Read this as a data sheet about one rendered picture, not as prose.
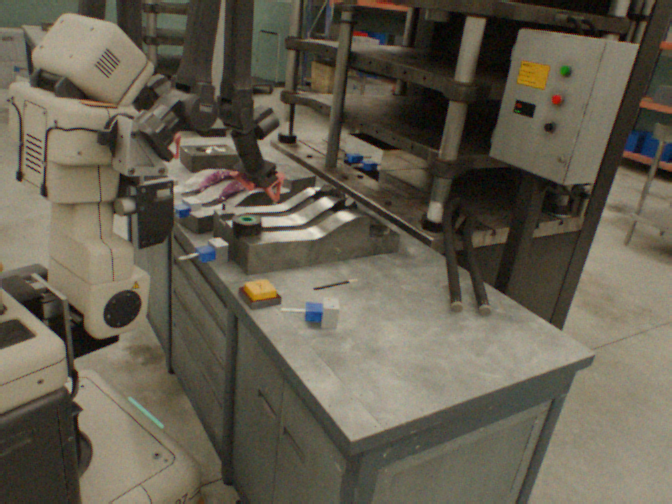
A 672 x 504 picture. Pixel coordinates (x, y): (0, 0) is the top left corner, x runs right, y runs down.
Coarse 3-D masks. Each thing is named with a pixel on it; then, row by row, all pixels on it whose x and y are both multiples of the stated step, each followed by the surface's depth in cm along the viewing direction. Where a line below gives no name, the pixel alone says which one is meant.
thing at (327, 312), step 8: (312, 304) 129; (320, 304) 130; (328, 304) 128; (336, 304) 128; (288, 312) 128; (296, 312) 128; (304, 312) 128; (312, 312) 127; (320, 312) 127; (328, 312) 127; (336, 312) 127; (312, 320) 128; (320, 320) 128; (328, 320) 128; (336, 320) 128; (336, 328) 129
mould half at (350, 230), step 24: (312, 192) 174; (216, 216) 161; (288, 216) 166; (312, 216) 164; (336, 216) 160; (360, 216) 159; (240, 240) 148; (264, 240) 147; (288, 240) 149; (312, 240) 153; (336, 240) 158; (360, 240) 163; (384, 240) 168; (240, 264) 150; (264, 264) 148; (288, 264) 153; (312, 264) 157
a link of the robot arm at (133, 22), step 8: (120, 0) 143; (128, 0) 143; (136, 0) 145; (120, 8) 144; (128, 8) 144; (136, 8) 145; (120, 16) 145; (128, 16) 145; (136, 16) 146; (120, 24) 146; (128, 24) 145; (136, 24) 147; (128, 32) 146; (136, 32) 148; (136, 40) 149
